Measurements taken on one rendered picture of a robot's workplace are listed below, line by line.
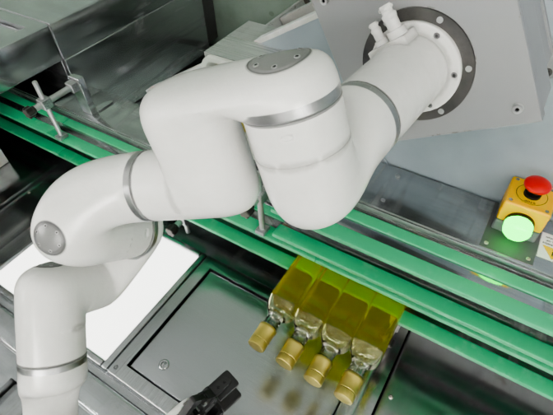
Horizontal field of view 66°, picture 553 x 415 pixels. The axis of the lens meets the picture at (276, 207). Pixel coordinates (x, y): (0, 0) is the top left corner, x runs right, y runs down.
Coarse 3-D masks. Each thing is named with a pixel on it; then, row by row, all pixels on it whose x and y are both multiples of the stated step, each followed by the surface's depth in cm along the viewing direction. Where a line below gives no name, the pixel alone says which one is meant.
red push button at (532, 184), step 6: (528, 180) 68; (534, 180) 68; (540, 180) 68; (546, 180) 68; (528, 186) 68; (534, 186) 67; (540, 186) 67; (546, 186) 67; (528, 192) 69; (534, 192) 67; (540, 192) 67; (546, 192) 67
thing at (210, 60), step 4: (208, 56) 82; (212, 56) 82; (216, 56) 82; (204, 60) 83; (208, 60) 82; (212, 60) 82; (216, 60) 81; (220, 60) 81; (224, 60) 80; (228, 60) 80; (204, 64) 84; (208, 64) 84; (212, 64) 85; (248, 140) 97; (252, 152) 95
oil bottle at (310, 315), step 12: (324, 276) 84; (336, 276) 84; (312, 288) 82; (324, 288) 82; (336, 288) 82; (312, 300) 80; (324, 300) 80; (336, 300) 81; (300, 312) 79; (312, 312) 79; (324, 312) 79; (300, 324) 78; (312, 324) 77; (312, 336) 78
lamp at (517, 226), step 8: (512, 216) 69; (520, 216) 69; (528, 216) 69; (504, 224) 70; (512, 224) 68; (520, 224) 68; (528, 224) 68; (504, 232) 70; (512, 232) 69; (520, 232) 68; (528, 232) 68; (520, 240) 69
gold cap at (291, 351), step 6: (288, 342) 76; (294, 342) 76; (282, 348) 76; (288, 348) 75; (294, 348) 75; (300, 348) 76; (282, 354) 75; (288, 354) 75; (294, 354) 75; (300, 354) 76; (276, 360) 76; (282, 360) 74; (288, 360) 74; (294, 360) 75; (282, 366) 76; (288, 366) 75
